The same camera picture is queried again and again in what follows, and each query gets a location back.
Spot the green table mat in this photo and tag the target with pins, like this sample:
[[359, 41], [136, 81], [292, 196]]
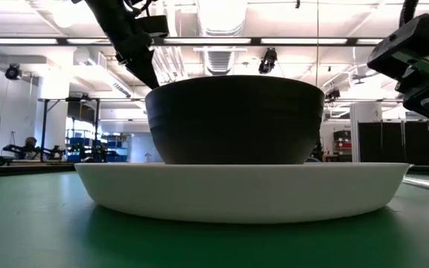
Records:
[[32, 231]]

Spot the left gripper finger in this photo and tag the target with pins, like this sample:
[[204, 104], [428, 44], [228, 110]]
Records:
[[145, 69]]

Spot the black partition cabinet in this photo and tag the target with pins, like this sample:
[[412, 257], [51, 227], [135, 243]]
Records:
[[400, 143]]

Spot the silver metal spoon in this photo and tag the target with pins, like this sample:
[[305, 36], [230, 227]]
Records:
[[426, 184]]

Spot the black stand frame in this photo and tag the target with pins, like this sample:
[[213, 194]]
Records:
[[44, 126]]

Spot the black bowl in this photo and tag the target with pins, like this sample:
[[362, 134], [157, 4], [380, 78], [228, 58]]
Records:
[[237, 123]]

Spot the white round plate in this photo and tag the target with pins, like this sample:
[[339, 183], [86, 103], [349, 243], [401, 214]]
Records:
[[237, 193]]

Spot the black overhead camera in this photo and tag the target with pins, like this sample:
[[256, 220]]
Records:
[[267, 61]]

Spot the blue storage bins shelf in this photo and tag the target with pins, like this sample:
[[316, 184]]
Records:
[[117, 147]]

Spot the person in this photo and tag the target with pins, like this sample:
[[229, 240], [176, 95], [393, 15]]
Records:
[[31, 147]]

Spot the white ceiling air duct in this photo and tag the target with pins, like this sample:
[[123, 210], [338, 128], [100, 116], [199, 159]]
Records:
[[220, 22]]

